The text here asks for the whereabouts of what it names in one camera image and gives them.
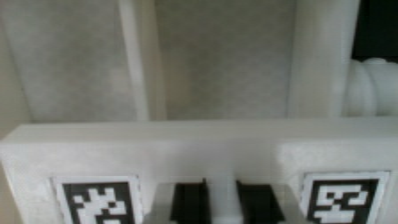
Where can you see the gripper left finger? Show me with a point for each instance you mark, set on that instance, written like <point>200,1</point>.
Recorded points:
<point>190,204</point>

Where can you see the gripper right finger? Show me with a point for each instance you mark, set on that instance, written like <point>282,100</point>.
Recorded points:
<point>259,206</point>

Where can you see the white door panel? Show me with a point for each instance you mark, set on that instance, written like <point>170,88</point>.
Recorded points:
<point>92,171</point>

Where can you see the white cabinet body box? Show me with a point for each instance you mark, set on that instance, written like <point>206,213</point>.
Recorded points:
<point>147,60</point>

